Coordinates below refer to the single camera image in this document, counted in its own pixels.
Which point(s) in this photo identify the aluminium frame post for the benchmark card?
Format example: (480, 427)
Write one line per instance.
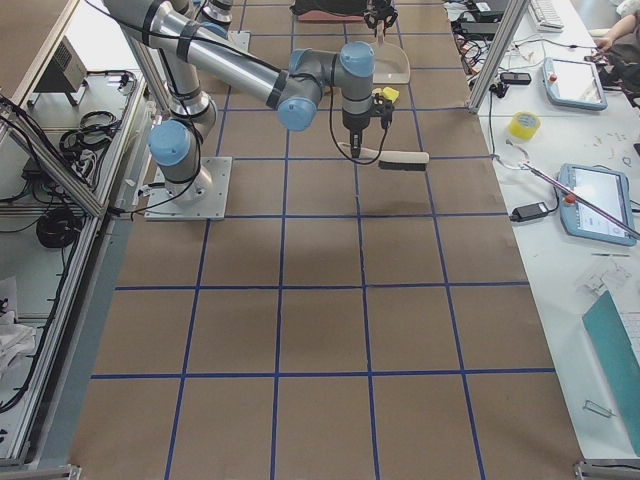
(512, 17)

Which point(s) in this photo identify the green cutting mat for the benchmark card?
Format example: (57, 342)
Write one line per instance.
(617, 359)

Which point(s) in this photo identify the pink bin with black bag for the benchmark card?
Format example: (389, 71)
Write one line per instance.
(330, 11)

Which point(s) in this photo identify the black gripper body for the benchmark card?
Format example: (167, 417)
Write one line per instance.
(352, 125)
(378, 11)

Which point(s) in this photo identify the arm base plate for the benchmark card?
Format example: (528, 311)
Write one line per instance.
(205, 199)

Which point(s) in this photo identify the beige plastic dustpan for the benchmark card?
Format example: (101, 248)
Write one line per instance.
(392, 65)

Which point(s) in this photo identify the beige hand brush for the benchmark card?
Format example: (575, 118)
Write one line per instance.
(395, 160)

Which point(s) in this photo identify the teach pendant near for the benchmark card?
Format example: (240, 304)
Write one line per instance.
(608, 190)

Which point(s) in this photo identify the yellow sponge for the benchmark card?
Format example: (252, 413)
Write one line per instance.
(387, 93)

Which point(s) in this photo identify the teach pendant far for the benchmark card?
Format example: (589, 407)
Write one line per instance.
(574, 84)

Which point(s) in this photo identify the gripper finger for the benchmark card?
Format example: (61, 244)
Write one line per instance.
(355, 143)

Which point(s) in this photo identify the teach pendant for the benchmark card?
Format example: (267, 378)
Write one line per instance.
(608, 190)
(574, 84)

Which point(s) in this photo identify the yellow tape roll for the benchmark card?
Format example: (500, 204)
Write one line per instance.
(524, 125)

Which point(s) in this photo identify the black power adapter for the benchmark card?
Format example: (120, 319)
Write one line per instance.
(529, 212)

